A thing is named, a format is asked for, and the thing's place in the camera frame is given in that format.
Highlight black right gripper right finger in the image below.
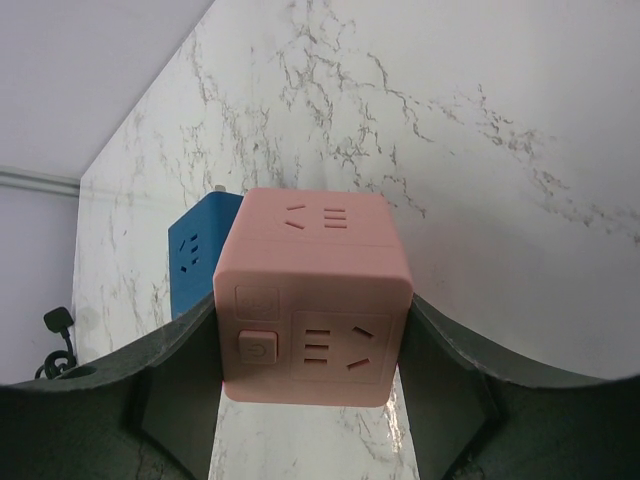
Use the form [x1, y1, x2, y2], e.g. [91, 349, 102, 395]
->
[398, 296, 639, 479]

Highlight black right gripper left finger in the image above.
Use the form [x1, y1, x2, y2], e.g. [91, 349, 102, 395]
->
[1, 295, 223, 479]

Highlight blue cube socket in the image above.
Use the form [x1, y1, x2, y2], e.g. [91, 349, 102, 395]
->
[168, 191, 243, 320]

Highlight pink cube socket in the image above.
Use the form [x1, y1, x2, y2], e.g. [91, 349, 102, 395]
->
[213, 188, 414, 407]

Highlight black power cable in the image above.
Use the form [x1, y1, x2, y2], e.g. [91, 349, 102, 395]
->
[33, 305, 79, 381]

